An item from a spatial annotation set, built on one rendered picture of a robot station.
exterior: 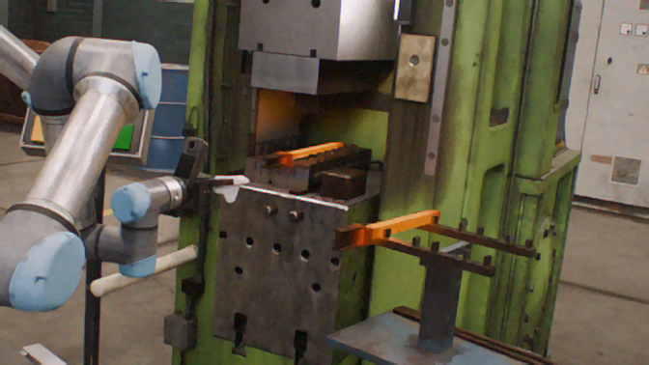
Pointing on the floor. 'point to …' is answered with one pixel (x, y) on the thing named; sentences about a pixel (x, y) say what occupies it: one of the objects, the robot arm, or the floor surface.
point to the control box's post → (91, 284)
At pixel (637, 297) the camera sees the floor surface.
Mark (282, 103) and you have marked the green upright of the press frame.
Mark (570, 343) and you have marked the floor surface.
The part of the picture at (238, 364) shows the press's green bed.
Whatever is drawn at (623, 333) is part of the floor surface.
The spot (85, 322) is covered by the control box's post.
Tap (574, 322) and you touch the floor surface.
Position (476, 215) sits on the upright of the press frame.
